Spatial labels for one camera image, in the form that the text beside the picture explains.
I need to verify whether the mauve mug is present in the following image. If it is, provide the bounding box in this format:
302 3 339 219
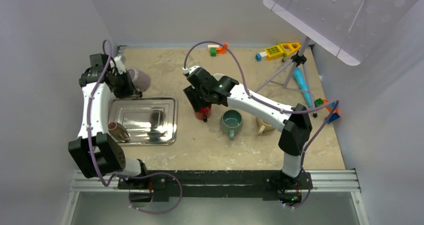
126 67 151 92

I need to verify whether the red mug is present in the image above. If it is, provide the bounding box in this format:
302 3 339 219
194 105 212 123

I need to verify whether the teal speckled mug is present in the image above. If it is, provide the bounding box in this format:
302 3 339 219
220 109 244 141

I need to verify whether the brown striped mug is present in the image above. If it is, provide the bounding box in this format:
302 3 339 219
107 121 130 143

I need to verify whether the beige round mug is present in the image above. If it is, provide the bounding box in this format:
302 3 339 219
255 117 275 136

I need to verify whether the pink mug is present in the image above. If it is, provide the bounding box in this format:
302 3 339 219
213 73 224 80

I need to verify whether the orange elbow toy piece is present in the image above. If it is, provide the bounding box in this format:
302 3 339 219
216 43 228 54

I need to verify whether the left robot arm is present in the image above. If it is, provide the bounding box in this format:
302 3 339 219
68 53 149 190

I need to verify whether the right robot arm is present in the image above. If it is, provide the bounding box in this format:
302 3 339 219
182 66 313 189

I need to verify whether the small green cube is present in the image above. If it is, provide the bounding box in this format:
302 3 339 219
209 47 217 57

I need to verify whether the metal tray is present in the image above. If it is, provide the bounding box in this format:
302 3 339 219
108 96 178 147

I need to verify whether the blue white toy block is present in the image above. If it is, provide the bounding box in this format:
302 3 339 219
255 51 268 62

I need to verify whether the yellow toy block structure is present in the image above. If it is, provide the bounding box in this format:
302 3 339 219
264 42 302 61

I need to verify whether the light blue cone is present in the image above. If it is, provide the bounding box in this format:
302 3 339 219
293 67 312 108

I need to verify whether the tripod stand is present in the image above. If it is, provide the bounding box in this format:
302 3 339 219
255 36 316 109

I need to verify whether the green toy block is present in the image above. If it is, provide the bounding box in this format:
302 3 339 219
314 98 325 107

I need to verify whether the orange curved toy piece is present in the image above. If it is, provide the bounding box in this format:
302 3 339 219
321 99 340 115

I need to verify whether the perforated white board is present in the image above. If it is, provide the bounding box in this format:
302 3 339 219
263 0 419 66

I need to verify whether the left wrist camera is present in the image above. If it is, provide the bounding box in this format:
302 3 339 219
114 55 127 75

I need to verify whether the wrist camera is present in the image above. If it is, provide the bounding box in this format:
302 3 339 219
182 65 200 77
114 55 127 75

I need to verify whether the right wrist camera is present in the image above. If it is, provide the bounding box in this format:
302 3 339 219
182 65 200 77

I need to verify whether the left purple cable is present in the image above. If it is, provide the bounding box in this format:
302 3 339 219
86 39 117 188

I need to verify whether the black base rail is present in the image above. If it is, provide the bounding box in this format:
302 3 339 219
117 170 313 204

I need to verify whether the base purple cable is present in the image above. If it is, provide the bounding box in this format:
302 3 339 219
128 172 184 215

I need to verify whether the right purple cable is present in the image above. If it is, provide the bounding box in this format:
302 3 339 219
183 41 340 185

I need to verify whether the aluminium frame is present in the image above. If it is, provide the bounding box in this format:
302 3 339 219
60 170 370 225

